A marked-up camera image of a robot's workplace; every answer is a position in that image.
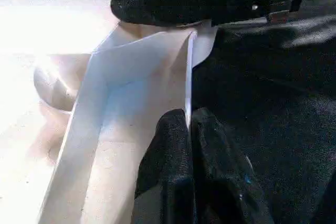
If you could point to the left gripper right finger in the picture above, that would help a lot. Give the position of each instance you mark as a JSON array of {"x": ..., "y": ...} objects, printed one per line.
[{"x": 226, "y": 182}]

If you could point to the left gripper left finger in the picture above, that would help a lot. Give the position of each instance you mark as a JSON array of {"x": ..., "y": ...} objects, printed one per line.
[{"x": 168, "y": 177}]

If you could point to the white plastic table top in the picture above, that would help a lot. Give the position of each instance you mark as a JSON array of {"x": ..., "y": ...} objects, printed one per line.
[{"x": 52, "y": 77}]

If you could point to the black plastic mat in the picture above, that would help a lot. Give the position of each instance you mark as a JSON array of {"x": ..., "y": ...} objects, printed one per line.
[{"x": 273, "y": 129}]

